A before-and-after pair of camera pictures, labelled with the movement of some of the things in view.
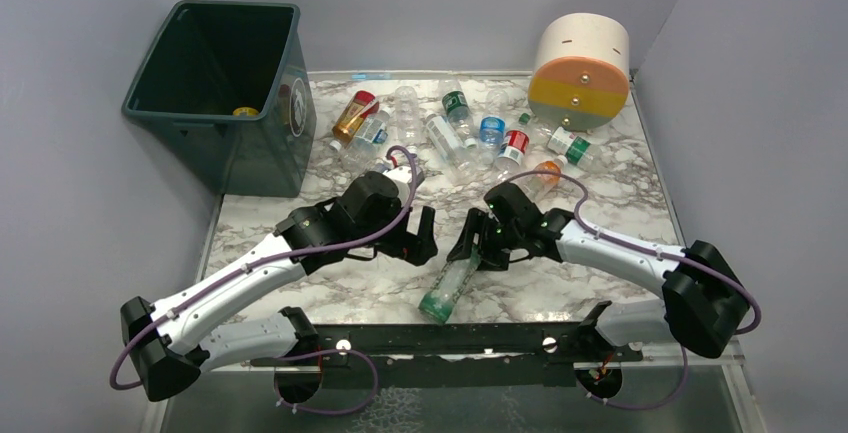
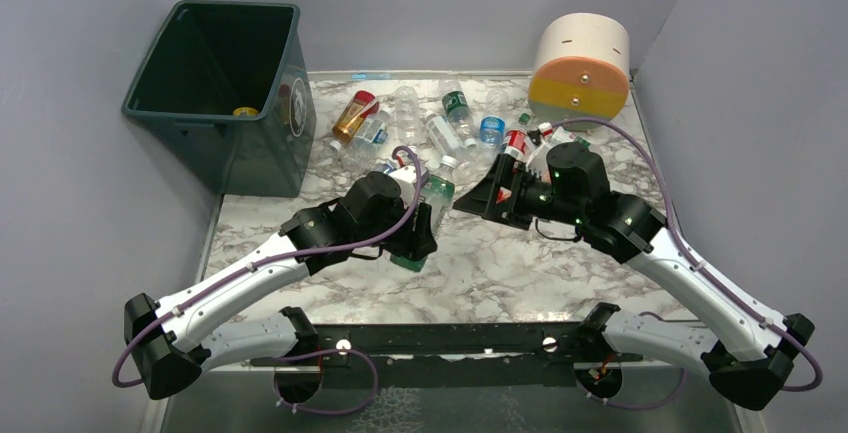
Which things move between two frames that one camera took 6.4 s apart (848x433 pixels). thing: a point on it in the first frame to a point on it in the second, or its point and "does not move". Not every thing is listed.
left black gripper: (411, 240) does not move
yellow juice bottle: (245, 111) does not move
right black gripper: (482, 244) to (511, 193)
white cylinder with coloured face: (581, 71) does not move
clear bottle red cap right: (513, 150) does not move
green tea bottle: (440, 300) to (438, 193)
